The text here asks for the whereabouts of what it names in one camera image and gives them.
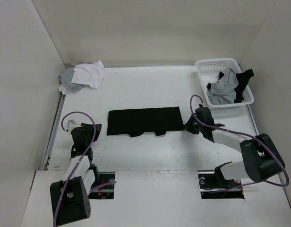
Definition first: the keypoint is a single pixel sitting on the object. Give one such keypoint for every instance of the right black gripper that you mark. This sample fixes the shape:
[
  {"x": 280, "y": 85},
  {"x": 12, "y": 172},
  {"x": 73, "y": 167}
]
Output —
[{"x": 187, "y": 126}]

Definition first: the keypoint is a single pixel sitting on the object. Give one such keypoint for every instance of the grey tank top in basket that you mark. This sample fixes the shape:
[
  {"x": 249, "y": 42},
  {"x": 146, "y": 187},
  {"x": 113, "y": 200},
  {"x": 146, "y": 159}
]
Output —
[{"x": 222, "y": 92}]

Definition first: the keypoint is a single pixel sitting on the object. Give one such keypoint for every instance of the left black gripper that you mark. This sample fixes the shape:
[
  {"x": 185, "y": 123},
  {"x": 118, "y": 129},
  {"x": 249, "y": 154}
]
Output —
[{"x": 87, "y": 127}]

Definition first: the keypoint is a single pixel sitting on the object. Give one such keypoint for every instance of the black tank top over rim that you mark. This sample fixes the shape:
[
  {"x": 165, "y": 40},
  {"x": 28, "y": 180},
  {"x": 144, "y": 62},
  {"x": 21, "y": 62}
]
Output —
[{"x": 243, "y": 79}]

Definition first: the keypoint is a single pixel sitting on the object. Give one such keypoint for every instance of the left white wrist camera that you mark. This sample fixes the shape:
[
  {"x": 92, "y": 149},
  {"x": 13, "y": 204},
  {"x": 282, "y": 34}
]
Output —
[{"x": 71, "y": 125}]

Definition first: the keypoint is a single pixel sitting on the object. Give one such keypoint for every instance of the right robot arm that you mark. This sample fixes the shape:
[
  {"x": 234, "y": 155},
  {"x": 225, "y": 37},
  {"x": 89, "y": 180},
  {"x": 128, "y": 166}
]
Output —
[{"x": 261, "y": 160}]

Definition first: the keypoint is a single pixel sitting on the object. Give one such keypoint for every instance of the right metal table rail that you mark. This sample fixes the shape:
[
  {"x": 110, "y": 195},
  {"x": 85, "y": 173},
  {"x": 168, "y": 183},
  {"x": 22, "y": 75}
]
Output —
[{"x": 251, "y": 118}]

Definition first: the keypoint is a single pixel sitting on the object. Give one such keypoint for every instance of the white plastic laundry basket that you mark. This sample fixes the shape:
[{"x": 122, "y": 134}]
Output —
[{"x": 214, "y": 66}]

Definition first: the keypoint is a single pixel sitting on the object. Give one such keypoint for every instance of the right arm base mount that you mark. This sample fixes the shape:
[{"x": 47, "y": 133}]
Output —
[{"x": 213, "y": 185}]

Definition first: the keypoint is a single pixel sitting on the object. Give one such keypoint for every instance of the left metal table rail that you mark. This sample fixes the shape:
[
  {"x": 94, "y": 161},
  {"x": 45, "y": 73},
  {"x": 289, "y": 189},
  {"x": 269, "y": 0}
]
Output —
[{"x": 47, "y": 153}]

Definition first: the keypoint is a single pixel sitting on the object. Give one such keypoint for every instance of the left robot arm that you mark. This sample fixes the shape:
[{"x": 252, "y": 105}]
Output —
[{"x": 70, "y": 196}]

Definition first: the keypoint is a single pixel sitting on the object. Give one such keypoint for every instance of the folded white tank top underneath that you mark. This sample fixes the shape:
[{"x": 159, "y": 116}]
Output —
[{"x": 63, "y": 89}]

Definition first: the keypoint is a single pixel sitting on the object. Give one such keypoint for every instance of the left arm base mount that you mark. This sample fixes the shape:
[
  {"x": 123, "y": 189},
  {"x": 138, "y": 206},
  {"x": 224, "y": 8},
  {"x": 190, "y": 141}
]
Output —
[{"x": 106, "y": 192}]

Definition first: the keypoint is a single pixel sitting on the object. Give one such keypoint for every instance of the black tank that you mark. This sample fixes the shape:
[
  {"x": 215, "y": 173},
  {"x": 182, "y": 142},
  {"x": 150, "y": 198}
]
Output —
[
  {"x": 243, "y": 79},
  {"x": 135, "y": 122}
]

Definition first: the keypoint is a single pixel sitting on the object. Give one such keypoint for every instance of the folded grey tank top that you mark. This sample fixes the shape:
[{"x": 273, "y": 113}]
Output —
[{"x": 66, "y": 78}]

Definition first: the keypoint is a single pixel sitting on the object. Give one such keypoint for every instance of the metal table rail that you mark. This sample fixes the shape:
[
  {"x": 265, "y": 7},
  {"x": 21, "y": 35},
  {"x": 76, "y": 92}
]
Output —
[
  {"x": 47, "y": 153},
  {"x": 251, "y": 118}
]

